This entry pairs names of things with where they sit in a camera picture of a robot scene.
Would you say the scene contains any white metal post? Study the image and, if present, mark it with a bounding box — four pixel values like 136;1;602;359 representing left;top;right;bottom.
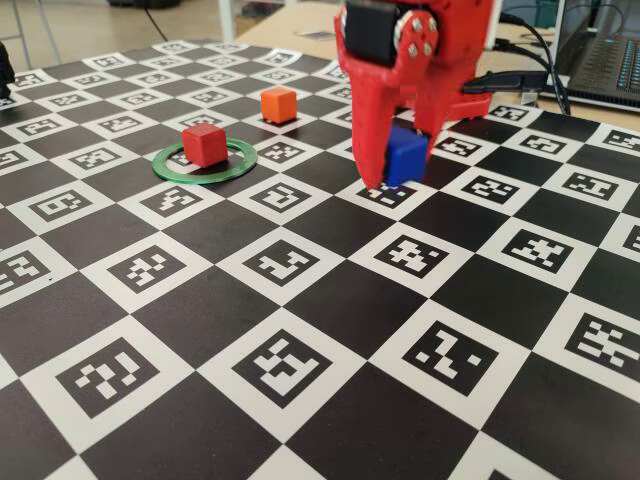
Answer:
218;0;237;44

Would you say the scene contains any dark grey laptop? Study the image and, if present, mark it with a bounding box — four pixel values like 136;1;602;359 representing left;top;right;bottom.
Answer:
542;0;640;112

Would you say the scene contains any black stand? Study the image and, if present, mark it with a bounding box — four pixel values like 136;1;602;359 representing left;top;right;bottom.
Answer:
0;42;16;99

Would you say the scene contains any orange cube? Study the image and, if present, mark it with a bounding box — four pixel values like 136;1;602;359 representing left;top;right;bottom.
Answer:
260;86;298;125

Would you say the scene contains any blue cube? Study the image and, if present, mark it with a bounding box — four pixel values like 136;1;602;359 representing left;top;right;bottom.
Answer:
385;124;430;187

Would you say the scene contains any black power plug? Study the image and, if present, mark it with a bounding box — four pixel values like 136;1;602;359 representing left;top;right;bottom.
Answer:
462;71;549;96

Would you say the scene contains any red cube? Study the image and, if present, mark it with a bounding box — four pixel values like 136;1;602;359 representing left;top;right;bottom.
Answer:
181;124;230;169

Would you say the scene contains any black white marker checkerboard mat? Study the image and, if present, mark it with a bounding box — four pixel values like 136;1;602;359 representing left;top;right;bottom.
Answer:
0;39;640;480

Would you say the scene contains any black cable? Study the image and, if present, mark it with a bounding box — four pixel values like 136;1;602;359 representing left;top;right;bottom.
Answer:
492;37;569;110
497;10;571;116

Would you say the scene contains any green flat ring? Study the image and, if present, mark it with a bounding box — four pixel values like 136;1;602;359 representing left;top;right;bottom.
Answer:
151;137;259;186

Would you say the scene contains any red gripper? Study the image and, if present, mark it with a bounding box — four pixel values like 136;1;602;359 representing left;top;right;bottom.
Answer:
333;0;454;191

